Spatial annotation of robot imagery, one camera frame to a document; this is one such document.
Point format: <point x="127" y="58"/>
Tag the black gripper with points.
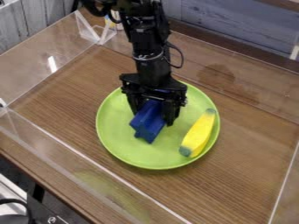
<point x="152" y="75"/>

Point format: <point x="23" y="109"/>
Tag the blue plastic block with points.
<point x="147" y="121"/>

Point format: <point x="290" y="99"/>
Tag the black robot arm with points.
<point x="147" y="31"/>

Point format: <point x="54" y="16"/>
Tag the green round plate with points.
<point x="159" y="155"/>

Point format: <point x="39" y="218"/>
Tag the yellow toy banana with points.
<point x="198" y="135"/>

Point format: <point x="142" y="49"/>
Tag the clear acrylic enclosure wall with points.
<point x="58" y="76"/>

